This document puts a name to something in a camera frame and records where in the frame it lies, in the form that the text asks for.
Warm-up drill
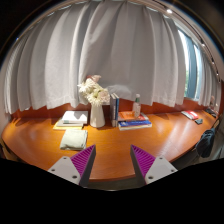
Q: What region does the white ceramic vase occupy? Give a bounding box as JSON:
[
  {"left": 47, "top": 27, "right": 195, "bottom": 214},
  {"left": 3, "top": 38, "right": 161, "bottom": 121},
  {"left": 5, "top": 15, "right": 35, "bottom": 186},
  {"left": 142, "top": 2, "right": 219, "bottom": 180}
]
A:
[{"left": 89, "top": 103, "right": 106, "bottom": 129}]

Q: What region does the dark standing book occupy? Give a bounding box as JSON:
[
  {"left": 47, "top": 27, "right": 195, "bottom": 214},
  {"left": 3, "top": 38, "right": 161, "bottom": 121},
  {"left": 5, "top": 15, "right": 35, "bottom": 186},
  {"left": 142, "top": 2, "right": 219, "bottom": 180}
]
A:
[{"left": 109, "top": 93, "right": 117, "bottom": 128}]

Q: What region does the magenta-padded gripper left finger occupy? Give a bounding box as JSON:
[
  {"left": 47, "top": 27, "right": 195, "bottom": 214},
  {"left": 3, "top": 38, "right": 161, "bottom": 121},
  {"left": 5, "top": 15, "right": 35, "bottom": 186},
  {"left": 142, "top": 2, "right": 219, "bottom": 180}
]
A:
[{"left": 47, "top": 144, "right": 97, "bottom": 188}]

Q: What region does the red flat booklet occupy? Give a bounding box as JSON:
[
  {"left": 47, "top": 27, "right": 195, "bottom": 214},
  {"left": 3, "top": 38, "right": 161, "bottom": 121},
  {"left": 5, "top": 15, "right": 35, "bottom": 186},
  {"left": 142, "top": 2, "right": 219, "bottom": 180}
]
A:
[{"left": 180, "top": 110, "right": 200, "bottom": 121}]

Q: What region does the grey flat book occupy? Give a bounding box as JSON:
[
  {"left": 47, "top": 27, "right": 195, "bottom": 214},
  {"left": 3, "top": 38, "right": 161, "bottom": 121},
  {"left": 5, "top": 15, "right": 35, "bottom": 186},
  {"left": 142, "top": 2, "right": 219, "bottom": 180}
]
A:
[{"left": 55, "top": 118, "right": 84, "bottom": 128}]

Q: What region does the window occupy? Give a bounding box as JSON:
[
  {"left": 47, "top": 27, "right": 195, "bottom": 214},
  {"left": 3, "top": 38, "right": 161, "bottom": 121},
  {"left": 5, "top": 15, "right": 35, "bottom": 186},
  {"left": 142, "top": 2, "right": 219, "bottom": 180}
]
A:
[{"left": 177, "top": 29, "right": 204, "bottom": 101}]

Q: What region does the dark backpack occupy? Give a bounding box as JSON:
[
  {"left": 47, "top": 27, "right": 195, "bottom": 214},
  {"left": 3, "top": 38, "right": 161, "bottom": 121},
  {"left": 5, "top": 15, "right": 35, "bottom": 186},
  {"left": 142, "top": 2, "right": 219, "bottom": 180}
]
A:
[{"left": 195, "top": 128, "right": 216, "bottom": 159}]

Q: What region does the white curtain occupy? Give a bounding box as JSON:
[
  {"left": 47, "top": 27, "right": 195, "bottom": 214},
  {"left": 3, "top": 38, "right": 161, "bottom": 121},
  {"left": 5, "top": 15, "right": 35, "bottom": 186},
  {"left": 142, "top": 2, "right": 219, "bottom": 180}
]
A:
[{"left": 3, "top": 0, "right": 223, "bottom": 116}]

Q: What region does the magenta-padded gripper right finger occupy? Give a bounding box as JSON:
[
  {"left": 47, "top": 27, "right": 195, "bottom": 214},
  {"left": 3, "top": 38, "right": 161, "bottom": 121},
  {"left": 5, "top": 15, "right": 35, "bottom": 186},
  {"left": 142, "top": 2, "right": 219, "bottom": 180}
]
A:
[{"left": 129, "top": 144, "right": 179, "bottom": 186}]

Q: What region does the white flower bouquet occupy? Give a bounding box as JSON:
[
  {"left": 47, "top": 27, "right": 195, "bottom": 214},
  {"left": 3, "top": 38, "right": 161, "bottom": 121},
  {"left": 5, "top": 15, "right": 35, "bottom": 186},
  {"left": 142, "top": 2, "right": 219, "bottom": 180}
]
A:
[{"left": 77, "top": 74, "right": 111, "bottom": 108}]

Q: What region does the white hardcover book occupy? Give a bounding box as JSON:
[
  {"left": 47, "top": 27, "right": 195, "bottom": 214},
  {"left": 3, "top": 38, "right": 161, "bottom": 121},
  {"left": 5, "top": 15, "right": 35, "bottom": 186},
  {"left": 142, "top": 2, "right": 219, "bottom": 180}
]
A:
[{"left": 61, "top": 110, "right": 89, "bottom": 125}]

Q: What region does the pale green towel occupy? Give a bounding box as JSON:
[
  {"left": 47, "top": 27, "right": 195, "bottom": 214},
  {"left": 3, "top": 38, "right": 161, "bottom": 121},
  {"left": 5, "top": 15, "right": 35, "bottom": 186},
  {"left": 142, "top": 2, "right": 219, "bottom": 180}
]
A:
[{"left": 59, "top": 128, "right": 89, "bottom": 152}]

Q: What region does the blue standing book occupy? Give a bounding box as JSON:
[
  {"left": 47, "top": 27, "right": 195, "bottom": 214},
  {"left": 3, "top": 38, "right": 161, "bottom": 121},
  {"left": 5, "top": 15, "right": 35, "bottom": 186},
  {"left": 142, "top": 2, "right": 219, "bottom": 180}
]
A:
[{"left": 114, "top": 93, "right": 120, "bottom": 128}]

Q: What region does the orange flat book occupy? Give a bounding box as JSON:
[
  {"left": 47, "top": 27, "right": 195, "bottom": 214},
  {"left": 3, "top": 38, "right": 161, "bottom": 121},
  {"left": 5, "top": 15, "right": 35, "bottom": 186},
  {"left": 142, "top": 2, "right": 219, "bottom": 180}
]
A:
[{"left": 118, "top": 110, "right": 149, "bottom": 122}]

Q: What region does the clear bottle with green cap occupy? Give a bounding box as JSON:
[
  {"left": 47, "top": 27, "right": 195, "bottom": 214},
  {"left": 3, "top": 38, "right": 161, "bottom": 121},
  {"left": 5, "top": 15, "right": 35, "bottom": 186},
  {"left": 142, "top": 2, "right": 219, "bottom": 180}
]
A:
[{"left": 132, "top": 93, "right": 142, "bottom": 118}]

